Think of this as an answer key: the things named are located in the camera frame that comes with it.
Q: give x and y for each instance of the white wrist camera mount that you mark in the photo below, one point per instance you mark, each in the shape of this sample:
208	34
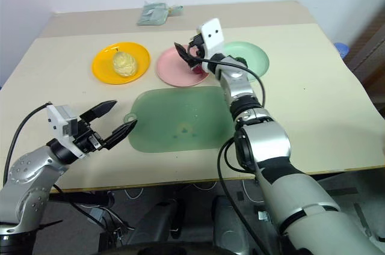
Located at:
54	122
213	37

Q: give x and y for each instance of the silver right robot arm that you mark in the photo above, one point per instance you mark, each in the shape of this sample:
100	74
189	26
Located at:
264	137

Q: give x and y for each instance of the black upright block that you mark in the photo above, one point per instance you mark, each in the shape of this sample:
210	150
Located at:
165	219
228	225

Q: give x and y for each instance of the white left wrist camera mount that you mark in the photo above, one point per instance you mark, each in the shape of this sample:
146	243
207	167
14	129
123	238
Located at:
54	122

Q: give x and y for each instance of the small red item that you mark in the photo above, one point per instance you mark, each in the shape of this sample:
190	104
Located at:
197	70

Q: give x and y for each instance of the brown wooden furniture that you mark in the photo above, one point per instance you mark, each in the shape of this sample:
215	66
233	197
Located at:
370	53

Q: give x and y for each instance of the clear plastic bag green contents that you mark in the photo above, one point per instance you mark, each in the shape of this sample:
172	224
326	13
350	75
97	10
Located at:
152	14

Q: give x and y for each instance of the pale yellow pear-shaped item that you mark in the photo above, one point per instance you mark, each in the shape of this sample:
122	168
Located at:
125	64

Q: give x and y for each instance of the pink plate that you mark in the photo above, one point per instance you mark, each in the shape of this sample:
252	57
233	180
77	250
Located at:
173	71

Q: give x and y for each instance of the yellow plate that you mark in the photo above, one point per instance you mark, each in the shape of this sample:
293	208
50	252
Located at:
102	67

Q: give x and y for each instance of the blue round object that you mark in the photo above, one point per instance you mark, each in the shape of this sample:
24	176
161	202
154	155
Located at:
342	49

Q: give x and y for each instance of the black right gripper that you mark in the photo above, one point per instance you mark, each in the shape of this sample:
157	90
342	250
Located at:
198	45

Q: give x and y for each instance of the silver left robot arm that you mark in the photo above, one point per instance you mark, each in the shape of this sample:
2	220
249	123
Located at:
27	183

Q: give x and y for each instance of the light green plate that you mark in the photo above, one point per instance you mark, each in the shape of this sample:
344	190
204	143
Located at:
255	56

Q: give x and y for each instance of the translucent green cutting mat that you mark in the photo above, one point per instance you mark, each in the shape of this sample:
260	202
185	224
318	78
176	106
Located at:
180	116

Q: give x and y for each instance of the small plastic bag yellow item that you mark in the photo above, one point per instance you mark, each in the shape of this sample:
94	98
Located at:
176	9

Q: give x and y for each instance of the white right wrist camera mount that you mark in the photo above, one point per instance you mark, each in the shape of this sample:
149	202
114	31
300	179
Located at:
213	37

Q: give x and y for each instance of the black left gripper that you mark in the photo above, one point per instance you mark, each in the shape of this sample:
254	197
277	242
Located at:
90	140

